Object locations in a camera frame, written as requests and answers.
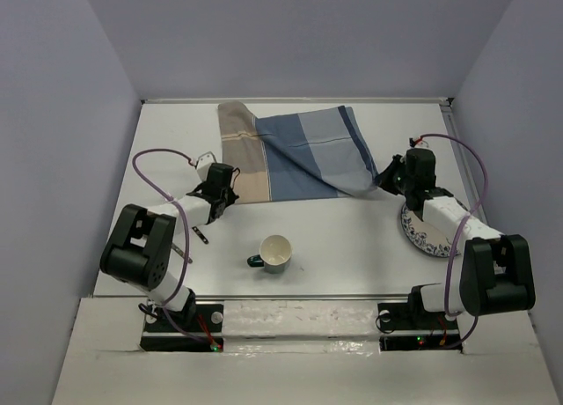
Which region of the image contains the green mug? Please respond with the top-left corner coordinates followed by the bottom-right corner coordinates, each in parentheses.
top-left (246, 235), bottom-right (293, 274)

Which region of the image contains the metal knife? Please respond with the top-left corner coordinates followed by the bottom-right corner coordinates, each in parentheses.
top-left (171, 243), bottom-right (193, 264)

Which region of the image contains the blue and beige cloth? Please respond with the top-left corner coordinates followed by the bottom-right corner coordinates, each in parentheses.
top-left (217, 101), bottom-right (378, 203)

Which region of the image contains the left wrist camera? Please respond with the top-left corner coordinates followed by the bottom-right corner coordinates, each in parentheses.
top-left (195, 151), bottom-right (216, 181)

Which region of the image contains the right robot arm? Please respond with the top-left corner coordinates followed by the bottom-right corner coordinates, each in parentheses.
top-left (377, 148), bottom-right (536, 328)

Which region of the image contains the metal fork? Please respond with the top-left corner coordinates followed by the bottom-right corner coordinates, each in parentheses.
top-left (192, 226), bottom-right (209, 245)

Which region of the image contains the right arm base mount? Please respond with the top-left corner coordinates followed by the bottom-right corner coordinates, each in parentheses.
top-left (375, 302), bottom-right (461, 352)

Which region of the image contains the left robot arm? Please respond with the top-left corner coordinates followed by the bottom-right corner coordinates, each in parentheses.
top-left (99, 163), bottom-right (238, 330)

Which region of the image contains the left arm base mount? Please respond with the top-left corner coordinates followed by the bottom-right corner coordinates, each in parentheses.
top-left (137, 301), bottom-right (224, 353)

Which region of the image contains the blue floral plate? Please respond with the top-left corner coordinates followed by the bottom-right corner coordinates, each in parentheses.
top-left (398, 203), bottom-right (451, 259)

